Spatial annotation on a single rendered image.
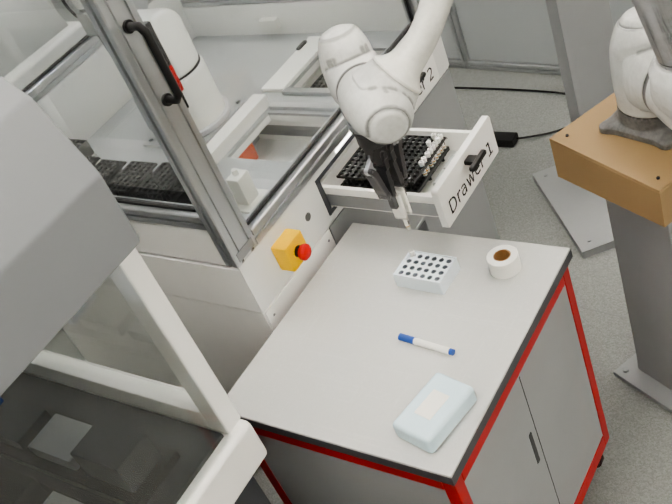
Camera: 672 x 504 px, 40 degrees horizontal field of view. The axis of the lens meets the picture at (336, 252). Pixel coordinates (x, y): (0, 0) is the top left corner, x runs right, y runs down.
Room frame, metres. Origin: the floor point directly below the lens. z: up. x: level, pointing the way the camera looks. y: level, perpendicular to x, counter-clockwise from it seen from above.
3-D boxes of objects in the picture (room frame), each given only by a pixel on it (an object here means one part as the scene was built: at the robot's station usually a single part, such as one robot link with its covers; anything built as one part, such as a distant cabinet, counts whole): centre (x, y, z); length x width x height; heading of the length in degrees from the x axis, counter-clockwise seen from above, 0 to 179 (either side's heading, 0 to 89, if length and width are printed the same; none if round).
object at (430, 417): (1.21, -0.05, 0.78); 0.15 x 0.10 x 0.04; 122
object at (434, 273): (1.60, -0.17, 0.78); 0.12 x 0.08 x 0.04; 42
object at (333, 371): (1.49, -0.05, 0.38); 0.62 x 0.58 x 0.76; 134
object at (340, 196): (1.91, -0.21, 0.86); 0.40 x 0.26 x 0.06; 44
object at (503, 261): (1.52, -0.33, 0.78); 0.07 x 0.07 x 0.04
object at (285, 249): (1.75, 0.09, 0.88); 0.07 x 0.05 x 0.07; 134
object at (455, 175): (1.76, -0.36, 0.87); 0.29 x 0.02 x 0.11; 134
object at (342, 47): (1.57, -0.17, 1.33); 0.13 x 0.11 x 0.16; 1
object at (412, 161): (1.91, -0.22, 0.87); 0.22 x 0.18 x 0.06; 44
